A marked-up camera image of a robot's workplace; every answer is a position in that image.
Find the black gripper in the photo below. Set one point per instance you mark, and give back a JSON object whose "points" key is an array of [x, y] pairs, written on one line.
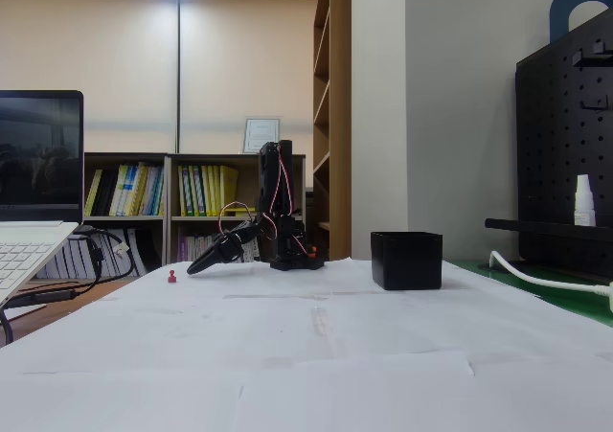
{"points": [[216, 253]]}

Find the small red plastic piece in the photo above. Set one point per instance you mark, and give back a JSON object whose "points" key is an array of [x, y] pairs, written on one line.
{"points": [[172, 277]]}

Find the black square cup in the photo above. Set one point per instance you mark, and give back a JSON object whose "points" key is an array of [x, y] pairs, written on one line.
{"points": [[407, 264]]}

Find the yellow binder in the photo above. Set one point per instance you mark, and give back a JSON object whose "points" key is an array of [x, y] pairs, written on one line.
{"points": [[216, 192], [194, 192], [182, 192], [230, 185], [206, 192]]}

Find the light blue book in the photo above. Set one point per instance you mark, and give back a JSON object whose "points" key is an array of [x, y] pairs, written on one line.
{"points": [[154, 192]]}

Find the low wooden bookshelf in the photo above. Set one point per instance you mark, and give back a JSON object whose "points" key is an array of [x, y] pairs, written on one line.
{"points": [[124, 156], [215, 156]]}

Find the framed certificate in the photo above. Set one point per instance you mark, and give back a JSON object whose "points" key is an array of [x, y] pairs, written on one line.
{"points": [[261, 135]]}

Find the yellow blue spine book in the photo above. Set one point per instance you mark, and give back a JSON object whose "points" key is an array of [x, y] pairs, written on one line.
{"points": [[120, 190]]}

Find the black book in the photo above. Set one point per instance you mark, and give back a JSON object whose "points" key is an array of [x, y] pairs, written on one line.
{"points": [[106, 192]]}

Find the yellow leaning book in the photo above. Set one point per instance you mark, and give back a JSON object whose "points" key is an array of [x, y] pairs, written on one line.
{"points": [[93, 195]]}

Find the tall wooden bookcase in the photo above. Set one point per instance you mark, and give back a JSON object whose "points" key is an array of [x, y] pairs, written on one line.
{"points": [[341, 116]]}

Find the white laptop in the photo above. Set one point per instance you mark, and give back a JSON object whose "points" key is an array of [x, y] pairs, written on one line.
{"points": [[38, 154]]}

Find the black pegboard shelf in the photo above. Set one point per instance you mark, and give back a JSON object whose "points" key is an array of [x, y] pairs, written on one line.
{"points": [[527, 225]]}

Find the black pegboard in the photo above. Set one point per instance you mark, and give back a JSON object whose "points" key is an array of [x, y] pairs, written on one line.
{"points": [[546, 140]]}

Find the small white bottle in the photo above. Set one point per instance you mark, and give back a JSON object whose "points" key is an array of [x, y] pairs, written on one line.
{"points": [[584, 207]]}

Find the black pegboard hook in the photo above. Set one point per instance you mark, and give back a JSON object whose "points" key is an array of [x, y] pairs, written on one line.
{"points": [[591, 106], [577, 60]]}

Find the blue arch shaped board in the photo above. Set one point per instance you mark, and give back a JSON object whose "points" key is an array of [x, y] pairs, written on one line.
{"points": [[558, 10]]}

